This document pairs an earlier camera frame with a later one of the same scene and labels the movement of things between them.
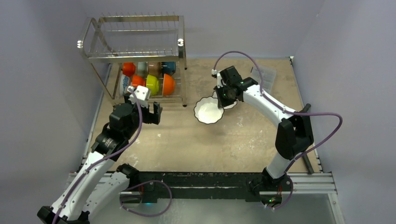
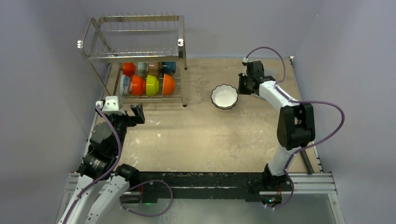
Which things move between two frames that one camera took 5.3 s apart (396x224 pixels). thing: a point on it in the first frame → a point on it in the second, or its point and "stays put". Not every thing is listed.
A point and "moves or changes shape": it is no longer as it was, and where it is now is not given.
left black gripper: (152, 117) → (132, 120)
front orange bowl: (168, 85) stays put
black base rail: (153, 185) stays put
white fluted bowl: (207, 110) moves or changes shape
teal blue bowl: (168, 67) stays put
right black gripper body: (223, 101) → (245, 84)
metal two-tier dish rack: (140, 56) stays put
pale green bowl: (142, 69) stays put
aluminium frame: (309, 184) stays put
